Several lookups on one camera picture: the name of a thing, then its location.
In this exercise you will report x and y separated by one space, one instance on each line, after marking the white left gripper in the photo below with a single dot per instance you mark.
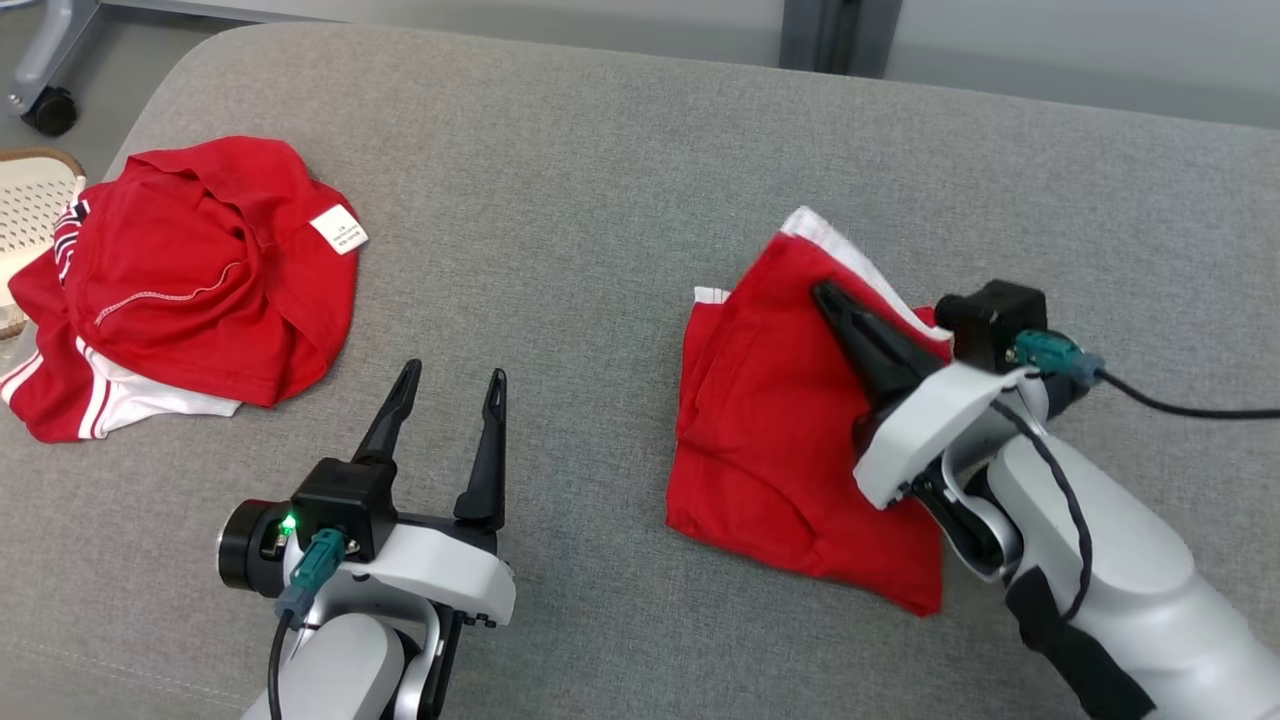
450 575

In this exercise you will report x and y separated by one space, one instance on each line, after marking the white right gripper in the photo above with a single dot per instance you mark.
920 430

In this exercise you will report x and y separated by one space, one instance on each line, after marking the red shorts with white trim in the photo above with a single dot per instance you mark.
780 450

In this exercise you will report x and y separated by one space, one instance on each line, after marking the red basketball jersey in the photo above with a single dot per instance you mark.
200 280

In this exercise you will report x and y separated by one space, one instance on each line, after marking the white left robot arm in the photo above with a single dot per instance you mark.
340 670

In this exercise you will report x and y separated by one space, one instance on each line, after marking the white wicker laundry basket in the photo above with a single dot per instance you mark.
30 210

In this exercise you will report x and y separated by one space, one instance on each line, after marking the black caster wheel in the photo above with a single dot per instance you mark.
50 112

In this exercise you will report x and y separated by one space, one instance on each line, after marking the grey stand leg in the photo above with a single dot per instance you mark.
50 40

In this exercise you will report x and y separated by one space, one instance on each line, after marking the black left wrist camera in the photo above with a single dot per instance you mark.
345 500

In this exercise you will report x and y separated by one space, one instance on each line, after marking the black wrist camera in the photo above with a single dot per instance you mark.
990 315
345 500

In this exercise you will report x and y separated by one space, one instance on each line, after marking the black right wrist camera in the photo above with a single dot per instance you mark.
990 315

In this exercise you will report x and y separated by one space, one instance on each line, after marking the teal right camera connector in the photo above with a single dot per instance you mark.
1055 355

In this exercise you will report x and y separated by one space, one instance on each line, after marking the teal camera connector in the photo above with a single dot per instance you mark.
315 570
1055 355

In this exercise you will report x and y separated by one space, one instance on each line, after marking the teal left camera connector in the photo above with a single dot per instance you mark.
315 570

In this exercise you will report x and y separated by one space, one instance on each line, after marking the grey metal partition post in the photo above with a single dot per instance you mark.
800 30
880 35

